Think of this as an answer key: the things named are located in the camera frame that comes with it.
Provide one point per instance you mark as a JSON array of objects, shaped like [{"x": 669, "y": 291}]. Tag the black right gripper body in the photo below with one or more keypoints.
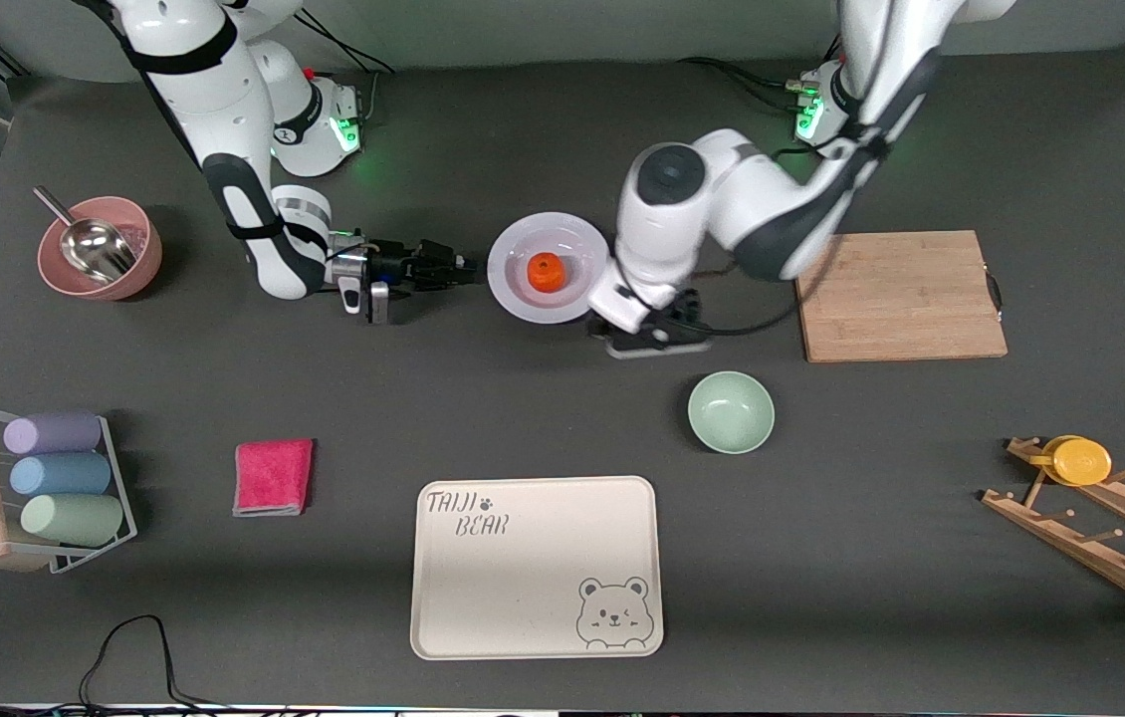
[{"x": 392, "y": 269}]

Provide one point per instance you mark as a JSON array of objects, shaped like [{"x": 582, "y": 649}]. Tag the white round plate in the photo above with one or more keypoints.
[{"x": 523, "y": 299}]

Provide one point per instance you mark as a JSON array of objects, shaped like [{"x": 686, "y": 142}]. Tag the orange fruit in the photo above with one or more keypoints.
[{"x": 546, "y": 272}]

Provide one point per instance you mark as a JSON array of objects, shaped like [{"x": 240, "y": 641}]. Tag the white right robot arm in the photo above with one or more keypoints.
[{"x": 194, "y": 70}]

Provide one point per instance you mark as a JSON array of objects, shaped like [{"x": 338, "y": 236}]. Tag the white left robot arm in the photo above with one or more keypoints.
[{"x": 752, "y": 199}]

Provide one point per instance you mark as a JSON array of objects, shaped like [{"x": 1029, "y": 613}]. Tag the pale green bowl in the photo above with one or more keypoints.
[{"x": 731, "y": 412}]

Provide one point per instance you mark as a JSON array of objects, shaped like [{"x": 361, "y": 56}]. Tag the pink bowl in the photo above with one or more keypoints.
[{"x": 149, "y": 261}]

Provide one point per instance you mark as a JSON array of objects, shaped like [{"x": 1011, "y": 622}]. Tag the pink folded cloth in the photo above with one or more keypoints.
[{"x": 272, "y": 478}]

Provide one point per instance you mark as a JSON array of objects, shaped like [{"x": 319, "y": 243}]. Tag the wooden cutting board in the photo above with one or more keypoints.
[{"x": 921, "y": 299}]

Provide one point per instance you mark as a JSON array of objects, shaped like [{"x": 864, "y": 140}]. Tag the beige bear print tray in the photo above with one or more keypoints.
[{"x": 523, "y": 578}]

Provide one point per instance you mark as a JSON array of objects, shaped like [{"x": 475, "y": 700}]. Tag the metal scoop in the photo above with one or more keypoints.
[{"x": 95, "y": 249}]

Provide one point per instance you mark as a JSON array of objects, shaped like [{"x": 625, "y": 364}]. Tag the purple cup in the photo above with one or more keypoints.
[{"x": 53, "y": 433}]

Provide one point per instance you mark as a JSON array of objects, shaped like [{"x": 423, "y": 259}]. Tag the blue cup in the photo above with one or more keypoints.
[{"x": 60, "y": 475}]

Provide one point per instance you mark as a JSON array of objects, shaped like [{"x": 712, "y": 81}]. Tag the green cup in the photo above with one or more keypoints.
[{"x": 73, "y": 520}]

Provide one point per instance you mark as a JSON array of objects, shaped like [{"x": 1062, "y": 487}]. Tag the yellow cup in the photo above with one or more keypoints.
[{"x": 1080, "y": 463}]

